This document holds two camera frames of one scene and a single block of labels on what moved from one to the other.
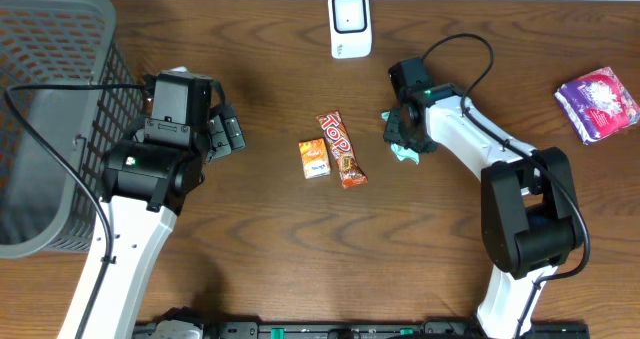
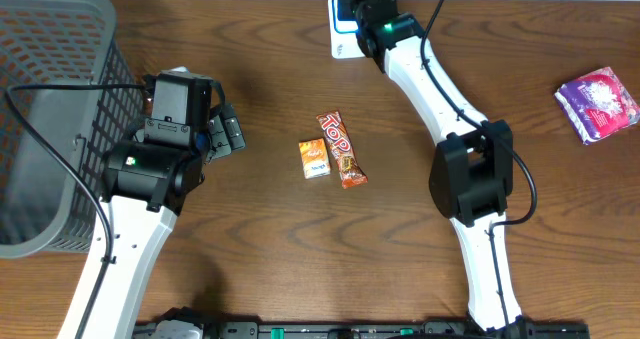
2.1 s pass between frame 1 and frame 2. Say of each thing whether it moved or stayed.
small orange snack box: stayed
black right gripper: moved
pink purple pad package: stayed
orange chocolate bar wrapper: stayed
